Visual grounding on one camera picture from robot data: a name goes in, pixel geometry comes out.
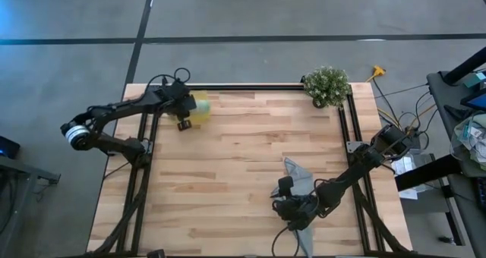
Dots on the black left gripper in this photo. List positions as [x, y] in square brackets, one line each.
[180, 98]

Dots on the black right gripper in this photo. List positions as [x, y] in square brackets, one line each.
[298, 212]

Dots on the grey microfiber towel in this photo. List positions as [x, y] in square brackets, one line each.
[302, 174]

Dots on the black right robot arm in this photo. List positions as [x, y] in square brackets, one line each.
[353, 174]

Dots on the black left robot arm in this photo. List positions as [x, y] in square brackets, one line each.
[114, 108]

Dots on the white papers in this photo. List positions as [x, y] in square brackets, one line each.
[406, 174]

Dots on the bushy potted plant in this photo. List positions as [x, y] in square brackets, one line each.
[326, 86]

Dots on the yellow plug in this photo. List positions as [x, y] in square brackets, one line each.
[377, 72]

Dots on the grey desk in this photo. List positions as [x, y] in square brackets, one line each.
[455, 144]

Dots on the black device with blue light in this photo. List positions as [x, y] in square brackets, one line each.
[7, 147]

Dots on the clear bag of items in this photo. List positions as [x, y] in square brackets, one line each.
[471, 140]

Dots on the grey side table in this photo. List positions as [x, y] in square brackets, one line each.
[19, 197]

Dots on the dark tablet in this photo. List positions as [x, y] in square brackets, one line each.
[476, 100]

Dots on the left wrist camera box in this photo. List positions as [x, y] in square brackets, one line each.
[184, 125]

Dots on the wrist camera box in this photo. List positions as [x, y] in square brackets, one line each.
[184, 125]
[285, 186]

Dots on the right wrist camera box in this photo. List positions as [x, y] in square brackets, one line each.
[285, 186]

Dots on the black aluminium table frame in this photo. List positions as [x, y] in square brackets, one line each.
[247, 87]

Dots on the small black camera box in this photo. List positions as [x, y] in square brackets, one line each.
[156, 254]

